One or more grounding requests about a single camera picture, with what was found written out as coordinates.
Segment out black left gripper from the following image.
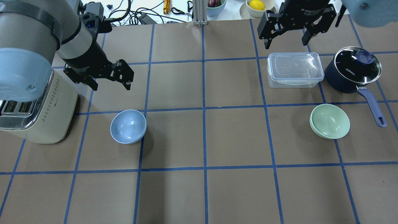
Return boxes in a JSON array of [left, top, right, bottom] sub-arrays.
[[63, 58, 135, 91]]

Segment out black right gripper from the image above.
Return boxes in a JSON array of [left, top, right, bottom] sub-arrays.
[[257, 0, 337, 49]]

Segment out green bowl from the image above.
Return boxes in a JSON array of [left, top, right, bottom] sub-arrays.
[[309, 104, 350, 139]]

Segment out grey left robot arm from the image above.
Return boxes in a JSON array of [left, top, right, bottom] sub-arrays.
[[0, 0, 135, 102]]

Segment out beige bowl with lemon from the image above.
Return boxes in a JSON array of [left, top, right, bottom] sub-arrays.
[[240, 0, 275, 19]]

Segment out blue bowl with fruit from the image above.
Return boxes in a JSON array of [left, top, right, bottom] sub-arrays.
[[206, 0, 227, 17]]

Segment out yellow lemon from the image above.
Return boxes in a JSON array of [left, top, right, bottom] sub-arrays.
[[248, 0, 265, 11]]

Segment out clear plastic food container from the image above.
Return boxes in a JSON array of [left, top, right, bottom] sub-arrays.
[[267, 52, 325, 88]]

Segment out black power adapter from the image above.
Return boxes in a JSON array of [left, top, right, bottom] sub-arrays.
[[137, 13, 157, 25]]

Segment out dark blue saucepan with lid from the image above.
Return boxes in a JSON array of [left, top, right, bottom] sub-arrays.
[[324, 46, 387, 127]]

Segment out cream and chrome toaster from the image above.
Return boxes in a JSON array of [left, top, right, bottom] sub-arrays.
[[0, 70, 78, 144]]

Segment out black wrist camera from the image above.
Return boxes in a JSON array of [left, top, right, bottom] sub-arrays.
[[79, 2, 112, 39]]

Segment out aluminium frame post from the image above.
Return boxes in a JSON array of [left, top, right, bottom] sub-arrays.
[[192, 0, 208, 26]]

